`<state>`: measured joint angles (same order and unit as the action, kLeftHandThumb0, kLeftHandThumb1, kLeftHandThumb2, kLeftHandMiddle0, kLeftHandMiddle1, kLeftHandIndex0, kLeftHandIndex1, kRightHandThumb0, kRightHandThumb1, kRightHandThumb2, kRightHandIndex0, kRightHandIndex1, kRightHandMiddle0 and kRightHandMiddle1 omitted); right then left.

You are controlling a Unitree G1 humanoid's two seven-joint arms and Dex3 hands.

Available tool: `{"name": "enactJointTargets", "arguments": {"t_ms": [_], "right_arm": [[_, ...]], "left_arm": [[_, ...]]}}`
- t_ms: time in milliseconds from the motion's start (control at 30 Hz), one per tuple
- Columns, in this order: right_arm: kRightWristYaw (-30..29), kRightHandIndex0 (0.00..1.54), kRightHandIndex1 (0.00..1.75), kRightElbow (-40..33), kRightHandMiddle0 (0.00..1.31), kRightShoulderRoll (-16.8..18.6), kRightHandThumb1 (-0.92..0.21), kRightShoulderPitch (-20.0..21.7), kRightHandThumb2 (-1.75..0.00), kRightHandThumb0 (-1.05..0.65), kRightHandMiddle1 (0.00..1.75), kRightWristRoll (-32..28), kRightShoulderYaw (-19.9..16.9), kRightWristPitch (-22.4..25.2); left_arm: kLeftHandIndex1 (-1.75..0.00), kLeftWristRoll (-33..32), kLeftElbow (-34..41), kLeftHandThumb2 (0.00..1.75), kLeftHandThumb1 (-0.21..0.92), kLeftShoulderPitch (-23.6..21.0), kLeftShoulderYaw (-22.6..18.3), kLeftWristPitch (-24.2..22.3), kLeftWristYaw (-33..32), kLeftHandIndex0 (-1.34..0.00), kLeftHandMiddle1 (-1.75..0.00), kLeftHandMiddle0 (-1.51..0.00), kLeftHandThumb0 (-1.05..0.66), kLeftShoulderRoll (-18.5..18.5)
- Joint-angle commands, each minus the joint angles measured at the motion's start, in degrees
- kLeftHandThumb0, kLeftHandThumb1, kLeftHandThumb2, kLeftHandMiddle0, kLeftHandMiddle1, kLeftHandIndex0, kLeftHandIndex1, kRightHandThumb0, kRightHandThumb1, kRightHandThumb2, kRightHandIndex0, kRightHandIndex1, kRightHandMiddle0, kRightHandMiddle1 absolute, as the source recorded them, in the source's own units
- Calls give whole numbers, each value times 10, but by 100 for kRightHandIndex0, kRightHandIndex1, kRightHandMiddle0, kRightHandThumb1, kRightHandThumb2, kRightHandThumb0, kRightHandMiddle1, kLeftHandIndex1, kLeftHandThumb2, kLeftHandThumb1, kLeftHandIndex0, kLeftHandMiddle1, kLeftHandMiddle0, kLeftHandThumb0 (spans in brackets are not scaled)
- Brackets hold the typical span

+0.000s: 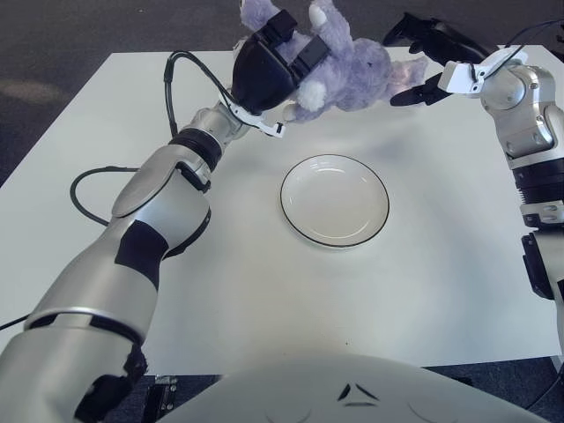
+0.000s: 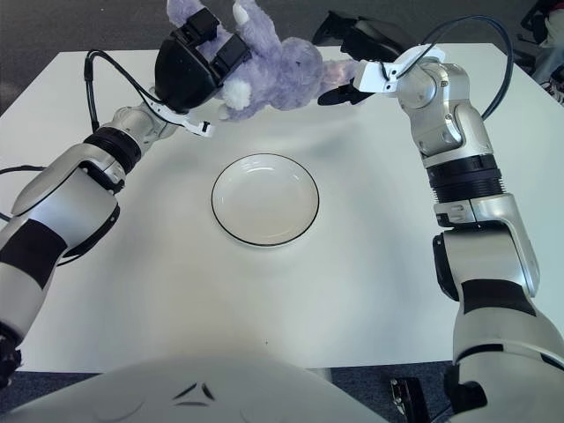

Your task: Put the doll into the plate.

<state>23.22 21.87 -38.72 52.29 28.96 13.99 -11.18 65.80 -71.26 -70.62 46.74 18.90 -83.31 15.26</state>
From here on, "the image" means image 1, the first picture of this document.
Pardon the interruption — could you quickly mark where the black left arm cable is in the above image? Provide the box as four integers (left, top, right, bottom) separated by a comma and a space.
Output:
0, 50, 239, 331

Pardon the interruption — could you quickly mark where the metal table leg bracket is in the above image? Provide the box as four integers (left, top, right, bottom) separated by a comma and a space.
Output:
147, 374, 178, 423

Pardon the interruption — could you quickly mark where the grey robot torso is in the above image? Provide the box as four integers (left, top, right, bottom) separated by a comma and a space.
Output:
156, 354, 543, 423

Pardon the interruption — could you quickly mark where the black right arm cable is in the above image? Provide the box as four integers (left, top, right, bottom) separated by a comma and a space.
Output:
469, 19, 564, 85

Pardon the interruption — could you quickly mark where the purple plush bunny doll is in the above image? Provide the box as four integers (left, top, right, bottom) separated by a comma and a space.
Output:
232, 0, 431, 123

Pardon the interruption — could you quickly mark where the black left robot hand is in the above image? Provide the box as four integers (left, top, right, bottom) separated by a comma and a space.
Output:
231, 9, 330, 115

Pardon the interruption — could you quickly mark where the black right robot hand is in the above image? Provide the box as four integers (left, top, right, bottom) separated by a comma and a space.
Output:
382, 11, 493, 108

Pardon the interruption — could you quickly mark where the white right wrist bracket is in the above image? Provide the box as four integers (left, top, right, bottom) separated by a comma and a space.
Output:
438, 52, 528, 96

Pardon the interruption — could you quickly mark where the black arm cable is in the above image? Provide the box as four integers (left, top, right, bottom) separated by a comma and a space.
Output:
469, 19, 564, 85
0, 50, 239, 331

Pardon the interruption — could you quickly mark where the white plate with black rim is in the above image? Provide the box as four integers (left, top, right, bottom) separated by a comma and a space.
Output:
279, 152, 390, 252

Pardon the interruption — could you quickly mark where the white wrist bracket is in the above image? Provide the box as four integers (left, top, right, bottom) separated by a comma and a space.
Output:
438, 52, 528, 96
231, 103, 287, 137

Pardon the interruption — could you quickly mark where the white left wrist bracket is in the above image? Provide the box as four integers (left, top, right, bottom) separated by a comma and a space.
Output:
231, 103, 287, 137

